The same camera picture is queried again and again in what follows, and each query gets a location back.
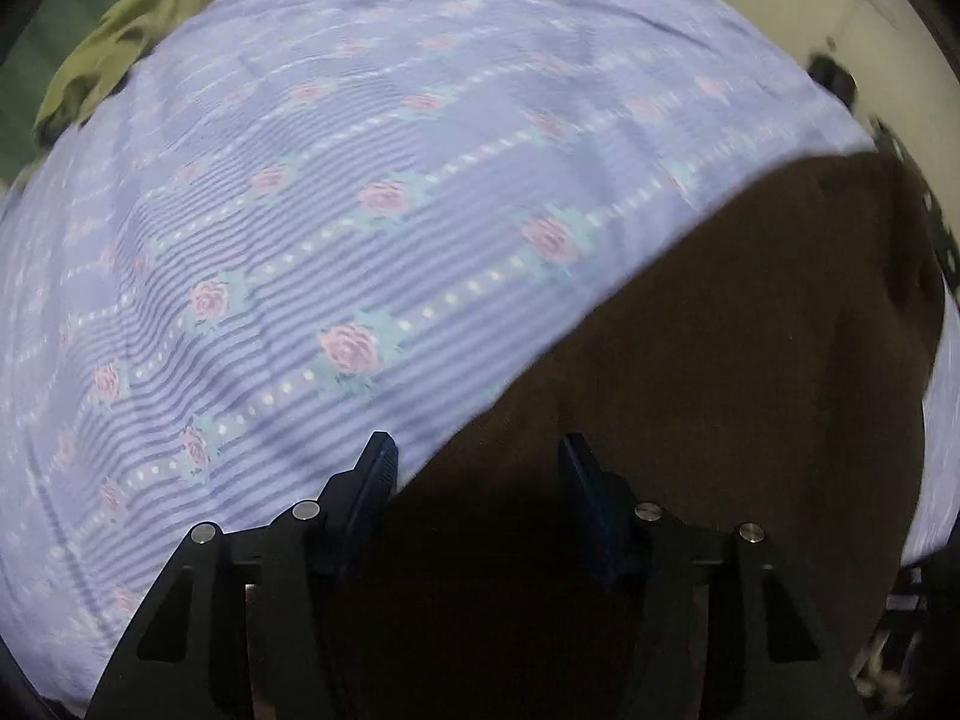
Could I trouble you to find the dark brown knit pants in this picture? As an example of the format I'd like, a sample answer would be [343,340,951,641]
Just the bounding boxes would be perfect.
[335,153,947,718]

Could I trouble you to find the black storage rack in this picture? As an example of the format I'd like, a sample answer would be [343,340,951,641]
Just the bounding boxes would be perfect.
[872,118,960,301]

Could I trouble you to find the lilac floral bed sheet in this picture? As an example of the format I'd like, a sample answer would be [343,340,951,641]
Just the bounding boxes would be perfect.
[2,0,958,718]

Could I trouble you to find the olive green garment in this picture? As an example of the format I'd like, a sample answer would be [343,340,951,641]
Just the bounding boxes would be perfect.
[32,0,215,148]

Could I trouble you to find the green curtain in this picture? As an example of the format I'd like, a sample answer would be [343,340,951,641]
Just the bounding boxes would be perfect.
[2,0,119,184]

